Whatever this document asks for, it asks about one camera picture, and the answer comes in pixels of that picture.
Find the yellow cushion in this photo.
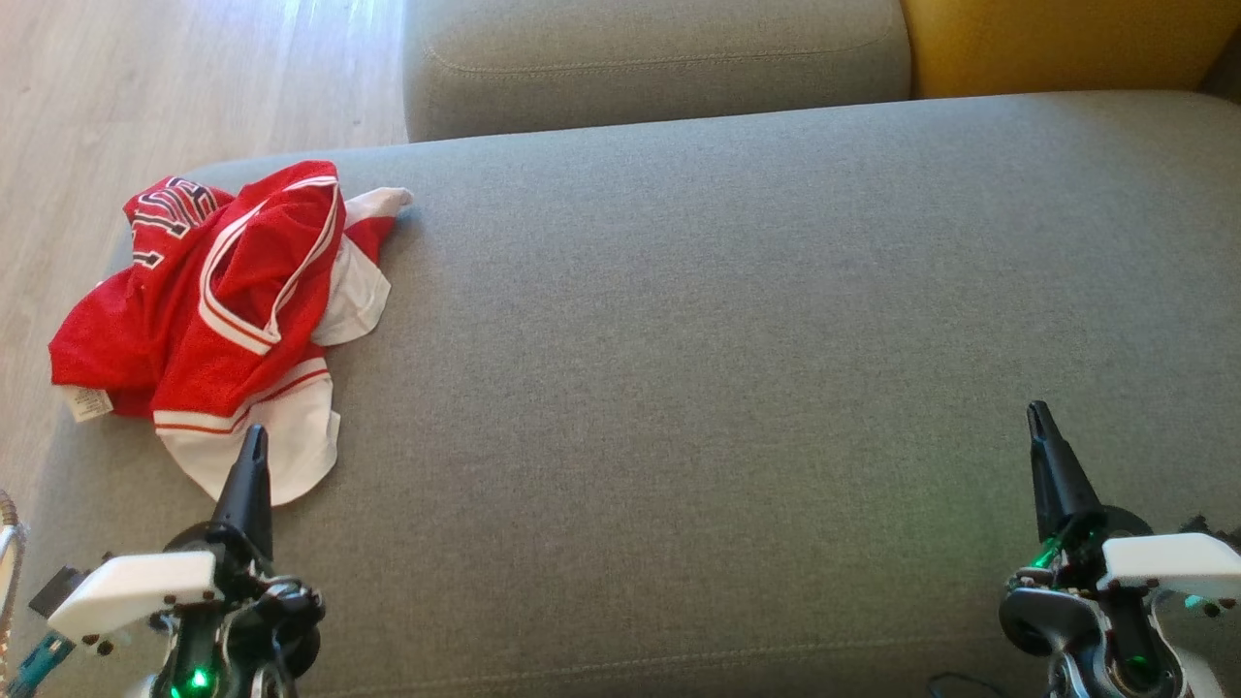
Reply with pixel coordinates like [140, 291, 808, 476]
[900, 0, 1241, 100]

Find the teal left camera connector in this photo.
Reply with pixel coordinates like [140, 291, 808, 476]
[3, 630, 77, 697]

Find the grey fabric sofa seat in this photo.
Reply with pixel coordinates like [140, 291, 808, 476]
[0, 90, 1241, 698]

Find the white curved hose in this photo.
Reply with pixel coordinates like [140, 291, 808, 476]
[0, 490, 27, 636]

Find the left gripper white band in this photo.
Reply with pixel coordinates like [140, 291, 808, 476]
[47, 424, 327, 652]

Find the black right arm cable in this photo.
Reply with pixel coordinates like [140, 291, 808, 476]
[926, 673, 1014, 698]

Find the red lettered white-striped jersey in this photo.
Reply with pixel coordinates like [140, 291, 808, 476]
[48, 160, 348, 508]

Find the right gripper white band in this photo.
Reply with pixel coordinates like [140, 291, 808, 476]
[1008, 400, 1241, 604]

